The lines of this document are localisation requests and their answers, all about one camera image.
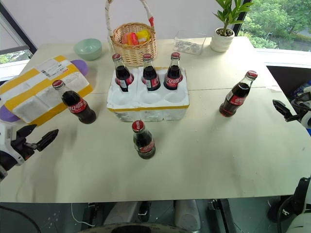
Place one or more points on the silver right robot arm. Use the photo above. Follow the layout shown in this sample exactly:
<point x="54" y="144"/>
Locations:
<point x="303" y="222"/>

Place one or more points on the orange pink toy fruit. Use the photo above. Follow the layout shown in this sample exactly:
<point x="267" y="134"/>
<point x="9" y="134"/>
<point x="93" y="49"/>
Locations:
<point x="128" y="38"/>

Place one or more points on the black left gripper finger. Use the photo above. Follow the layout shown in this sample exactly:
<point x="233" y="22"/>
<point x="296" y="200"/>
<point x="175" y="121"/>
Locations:
<point x="26" y="131"/>
<point x="47" y="139"/>

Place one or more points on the black table frame bracket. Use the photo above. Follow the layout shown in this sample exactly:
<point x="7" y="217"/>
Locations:
<point x="218" y="208"/>

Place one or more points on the green leafy plant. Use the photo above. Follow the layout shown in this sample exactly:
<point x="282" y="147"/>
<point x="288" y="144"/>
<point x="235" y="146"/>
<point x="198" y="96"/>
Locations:
<point x="229" y="14"/>

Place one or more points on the white package yellow tape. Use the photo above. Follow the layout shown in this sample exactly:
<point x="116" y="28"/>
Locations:
<point x="29" y="97"/>

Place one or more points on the grey rounded block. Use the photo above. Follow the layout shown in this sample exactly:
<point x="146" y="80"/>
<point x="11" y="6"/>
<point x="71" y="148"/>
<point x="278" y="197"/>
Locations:
<point x="187" y="214"/>
<point x="121" y="213"/>

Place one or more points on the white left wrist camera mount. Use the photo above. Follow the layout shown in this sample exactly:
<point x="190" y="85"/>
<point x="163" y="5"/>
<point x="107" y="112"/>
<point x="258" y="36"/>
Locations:
<point x="5" y="136"/>

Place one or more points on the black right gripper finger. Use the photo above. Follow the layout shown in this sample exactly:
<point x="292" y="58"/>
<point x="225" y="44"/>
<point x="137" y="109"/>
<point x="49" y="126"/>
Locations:
<point x="281" y="109"/>

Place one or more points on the glass cola bottle red cap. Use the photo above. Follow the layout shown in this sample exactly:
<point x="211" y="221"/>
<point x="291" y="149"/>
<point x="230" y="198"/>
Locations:
<point x="143" y="144"/>
<point x="77" y="106"/>
<point x="122" y="76"/>
<point x="150" y="77"/>
<point x="234" y="99"/>
<point x="173" y="77"/>

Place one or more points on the yellow toy fruit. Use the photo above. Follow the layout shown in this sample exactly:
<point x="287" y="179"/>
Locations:
<point x="143" y="36"/>

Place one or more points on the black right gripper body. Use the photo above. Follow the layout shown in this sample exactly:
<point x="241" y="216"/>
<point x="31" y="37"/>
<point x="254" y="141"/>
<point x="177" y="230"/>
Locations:
<point x="300" y="103"/>

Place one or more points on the white ribbed plant pot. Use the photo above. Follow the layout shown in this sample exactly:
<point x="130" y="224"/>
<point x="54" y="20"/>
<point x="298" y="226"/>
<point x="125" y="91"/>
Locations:
<point x="221" y="42"/>

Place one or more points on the black window frame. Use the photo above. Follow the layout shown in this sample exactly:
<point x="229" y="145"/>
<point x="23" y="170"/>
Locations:
<point x="22" y="36"/>

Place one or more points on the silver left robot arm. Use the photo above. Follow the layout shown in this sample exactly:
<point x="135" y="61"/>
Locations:
<point x="5" y="160"/>

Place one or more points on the light green bowl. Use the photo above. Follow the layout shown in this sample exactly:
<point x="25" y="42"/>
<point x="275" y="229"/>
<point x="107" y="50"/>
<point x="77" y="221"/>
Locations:
<point x="88" y="49"/>

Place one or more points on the purple plastic tray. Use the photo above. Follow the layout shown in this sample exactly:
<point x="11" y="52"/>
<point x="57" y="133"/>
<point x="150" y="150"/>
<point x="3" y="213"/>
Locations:
<point x="81" y="66"/>

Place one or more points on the clear plastic container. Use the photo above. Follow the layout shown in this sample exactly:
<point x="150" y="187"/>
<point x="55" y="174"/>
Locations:
<point x="189" y="46"/>

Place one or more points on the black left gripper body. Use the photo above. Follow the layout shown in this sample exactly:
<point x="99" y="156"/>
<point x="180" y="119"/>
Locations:
<point x="23" y="148"/>

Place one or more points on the white foam bottle tray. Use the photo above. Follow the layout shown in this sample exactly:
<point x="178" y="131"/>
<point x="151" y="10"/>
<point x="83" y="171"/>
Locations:
<point x="126" y="99"/>

